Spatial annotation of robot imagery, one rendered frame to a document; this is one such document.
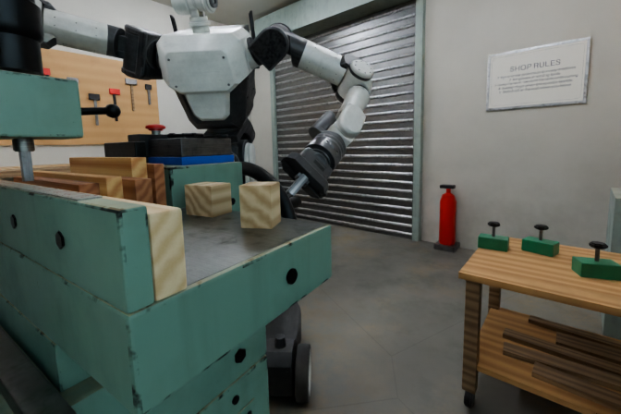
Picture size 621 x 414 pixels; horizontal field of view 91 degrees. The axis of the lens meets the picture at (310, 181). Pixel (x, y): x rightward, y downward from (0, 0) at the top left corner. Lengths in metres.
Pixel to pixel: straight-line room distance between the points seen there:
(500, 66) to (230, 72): 2.50
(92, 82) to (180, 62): 2.98
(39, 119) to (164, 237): 0.30
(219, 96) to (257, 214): 0.74
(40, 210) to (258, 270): 0.16
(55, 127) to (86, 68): 3.54
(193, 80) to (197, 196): 0.67
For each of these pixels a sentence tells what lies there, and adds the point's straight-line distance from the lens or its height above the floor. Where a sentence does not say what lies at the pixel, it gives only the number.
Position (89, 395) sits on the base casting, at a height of 0.80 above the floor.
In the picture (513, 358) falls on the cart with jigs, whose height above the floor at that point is 0.18.
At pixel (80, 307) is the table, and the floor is 0.89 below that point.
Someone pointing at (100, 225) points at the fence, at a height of 0.94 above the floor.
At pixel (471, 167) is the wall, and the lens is 3.11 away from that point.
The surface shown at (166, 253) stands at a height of 0.93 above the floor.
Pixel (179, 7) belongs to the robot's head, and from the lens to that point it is 1.07.
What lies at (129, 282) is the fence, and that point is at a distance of 0.19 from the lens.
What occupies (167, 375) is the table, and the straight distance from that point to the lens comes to 0.22.
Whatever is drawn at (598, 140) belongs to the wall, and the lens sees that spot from 3.02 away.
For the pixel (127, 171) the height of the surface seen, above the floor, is 0.96.
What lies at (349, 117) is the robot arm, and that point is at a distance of 0.80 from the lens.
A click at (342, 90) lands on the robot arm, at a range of 1.02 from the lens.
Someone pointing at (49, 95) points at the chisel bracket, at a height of 1.05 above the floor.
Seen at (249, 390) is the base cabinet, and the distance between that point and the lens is 0.46.
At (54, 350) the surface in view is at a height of 0.84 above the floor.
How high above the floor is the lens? 0.98
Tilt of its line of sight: 7 degrees down
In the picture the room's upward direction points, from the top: 1 degrees counter-clockwise
